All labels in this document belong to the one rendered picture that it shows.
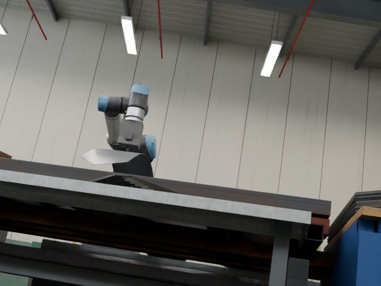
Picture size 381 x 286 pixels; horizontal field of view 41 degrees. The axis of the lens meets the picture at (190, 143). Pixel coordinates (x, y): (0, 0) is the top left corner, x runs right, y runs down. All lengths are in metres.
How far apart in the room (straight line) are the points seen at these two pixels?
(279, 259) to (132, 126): 0.98
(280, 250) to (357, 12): 10.05
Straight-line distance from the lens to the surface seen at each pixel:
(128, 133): 2.08
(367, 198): 1.44
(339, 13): 11.13
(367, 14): 11.31
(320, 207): 1.62
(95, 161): 1.80
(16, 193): 1.72
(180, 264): 2.39
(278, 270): 1.37
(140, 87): 2.16
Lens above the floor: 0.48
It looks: 18 degrees up
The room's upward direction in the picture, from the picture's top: 10 degrees clockwise
